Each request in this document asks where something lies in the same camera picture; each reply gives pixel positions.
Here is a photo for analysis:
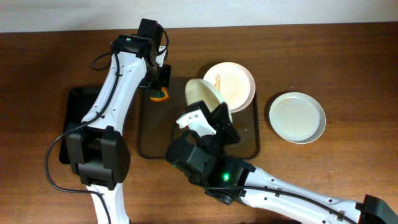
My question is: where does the white plate bottom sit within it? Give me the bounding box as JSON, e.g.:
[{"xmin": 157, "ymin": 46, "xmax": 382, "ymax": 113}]
[{"xmin": 269, "ymin": 92, "xmax": 326, "ymax": 144}]

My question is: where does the white plate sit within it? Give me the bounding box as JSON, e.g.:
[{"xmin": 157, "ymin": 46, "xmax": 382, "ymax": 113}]
[
  {"xmin": 185, "ymin": 78, "xmax": 233, "ymax": 123},
  {"xmin": 203, "ymin": 62, "xmax": 256, "ymax": 113},
  {"xmin": 269, "ymin": 92, "xmax": 326, "ymax": 144}
]

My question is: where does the orange green sponge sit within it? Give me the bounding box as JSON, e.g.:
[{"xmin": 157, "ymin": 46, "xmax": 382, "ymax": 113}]
[{"xmin": 150, "ymin": 87, "xmax": 169, "ymax": 103}]

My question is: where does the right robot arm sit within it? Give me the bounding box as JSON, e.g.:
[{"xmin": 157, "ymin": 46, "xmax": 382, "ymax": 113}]
[{"xmin": 166, "ymin": 101, "xmax": 397, "ymax": 223}]

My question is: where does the white plate top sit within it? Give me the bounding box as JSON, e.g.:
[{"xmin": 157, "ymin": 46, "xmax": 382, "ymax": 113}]
[{"xmin": 203, "ymin": 62, "xmax": 256, "ymax": 113}]

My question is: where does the brown translucent tray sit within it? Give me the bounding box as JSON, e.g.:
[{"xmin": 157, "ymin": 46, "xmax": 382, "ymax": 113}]
[{"xmin": 137, "ymin": 77, "xmax": 261, "ymax": 159}]

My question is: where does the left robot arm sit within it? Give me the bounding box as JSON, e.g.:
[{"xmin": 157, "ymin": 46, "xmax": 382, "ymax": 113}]
[{"xmin": 65, "ymin": 46, "xmax": 167, "ymax": 223}]

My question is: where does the black plastic tray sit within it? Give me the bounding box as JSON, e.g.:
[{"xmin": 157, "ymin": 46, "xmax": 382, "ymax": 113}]
[{"xmin": 58, "ymin": 86, "xmax": 103, "ymax": 166}]

